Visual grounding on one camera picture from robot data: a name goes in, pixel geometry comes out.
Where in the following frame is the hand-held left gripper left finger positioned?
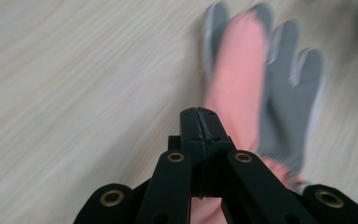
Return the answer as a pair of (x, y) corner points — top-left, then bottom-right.
(167, 106), (205, 199)

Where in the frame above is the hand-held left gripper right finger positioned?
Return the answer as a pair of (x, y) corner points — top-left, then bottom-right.
(197, 107), (236, 199)

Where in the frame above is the pink and grey glove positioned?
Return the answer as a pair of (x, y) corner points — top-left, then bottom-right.
(189, 1), (326, 224)

